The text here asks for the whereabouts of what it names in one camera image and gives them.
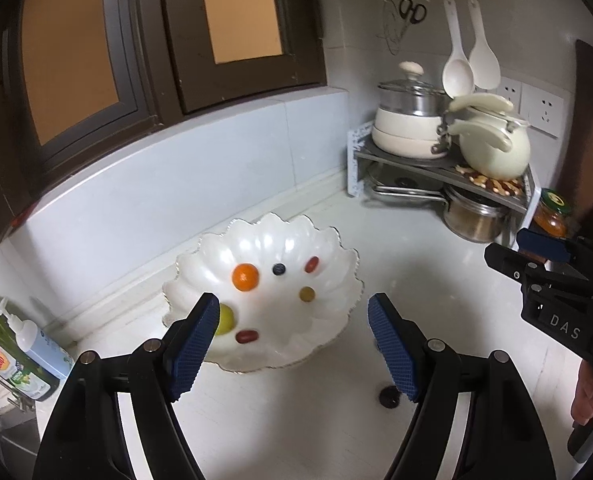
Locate glass jar with orange sauce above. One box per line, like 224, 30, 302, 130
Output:
533, 188, 571, 238

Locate cream ceramic kettle pot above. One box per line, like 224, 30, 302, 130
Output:
437, 92, 532, 181

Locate metal wire sink caddy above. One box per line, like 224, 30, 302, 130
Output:
0, 365, 42, 456

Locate steel pan with long handle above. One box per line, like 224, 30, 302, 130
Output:
364, 162, 450, 207

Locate white wall outlet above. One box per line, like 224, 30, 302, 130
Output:
521, 84, 570, 138
497, 76, 523, 111

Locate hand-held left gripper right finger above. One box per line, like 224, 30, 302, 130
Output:
367, 292, 557, 480

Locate cream cooking pot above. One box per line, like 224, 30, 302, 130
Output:
371, 107, 450, 160

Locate patterned trivet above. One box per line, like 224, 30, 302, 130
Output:
455, 164, 527, 196

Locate black kitchen scissors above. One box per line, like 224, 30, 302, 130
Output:
399, 0, 427, 26

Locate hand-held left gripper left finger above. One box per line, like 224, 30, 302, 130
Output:
31, 291, 221, 480

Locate steel pot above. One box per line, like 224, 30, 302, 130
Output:
443, 186, 510, 244

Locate person's right hand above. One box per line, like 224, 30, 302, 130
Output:
571, 359, 593, 428

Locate steel steamer insert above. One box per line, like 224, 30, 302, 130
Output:
378, 82, 447, 117

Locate glass lid with cream knob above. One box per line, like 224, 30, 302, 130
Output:
381, 61, 445, 95

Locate green grape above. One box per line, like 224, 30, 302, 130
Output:
214, 305, 237, 337

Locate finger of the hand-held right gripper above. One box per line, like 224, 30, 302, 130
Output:
515, 227, 593, 286
484, 242, 593, 311

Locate white and grey corner rack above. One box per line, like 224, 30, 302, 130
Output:
347, 121, 536, 251

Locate white rice paddle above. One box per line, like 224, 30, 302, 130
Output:
467, 0, 501, 90

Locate white ladle spoon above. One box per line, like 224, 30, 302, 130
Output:
441, 0, 475, 97

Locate white and blue pump bottle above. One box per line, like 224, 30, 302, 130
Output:
0, 299, 76, 383

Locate brown wooden window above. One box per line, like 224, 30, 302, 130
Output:
0, 0, 327, 241

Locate white shell-shaped bowl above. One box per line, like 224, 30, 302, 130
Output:
161, 212, 365, 373

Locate small orange fruit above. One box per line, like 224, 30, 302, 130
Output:
231, 263, 260, 292

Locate wire whisk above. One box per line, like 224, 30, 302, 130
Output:
377, 0, 412, 56

